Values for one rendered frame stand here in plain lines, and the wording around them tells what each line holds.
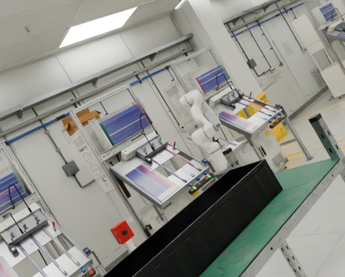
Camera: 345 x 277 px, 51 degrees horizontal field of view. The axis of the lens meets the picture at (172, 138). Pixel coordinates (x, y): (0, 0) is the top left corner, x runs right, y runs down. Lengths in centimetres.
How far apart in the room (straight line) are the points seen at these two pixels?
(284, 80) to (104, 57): 420
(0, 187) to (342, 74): 605
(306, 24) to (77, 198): 511
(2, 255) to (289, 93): 668
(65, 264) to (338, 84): 598
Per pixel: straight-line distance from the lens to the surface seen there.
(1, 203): 331
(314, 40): 747
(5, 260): 314
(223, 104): 465
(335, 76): 751
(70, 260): 301
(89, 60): 576
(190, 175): 355
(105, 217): 515
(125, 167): 364
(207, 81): 464
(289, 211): 102
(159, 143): 382
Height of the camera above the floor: 132
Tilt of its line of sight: 3 degrees down
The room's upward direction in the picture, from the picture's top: 31 degrees counter-clockwise
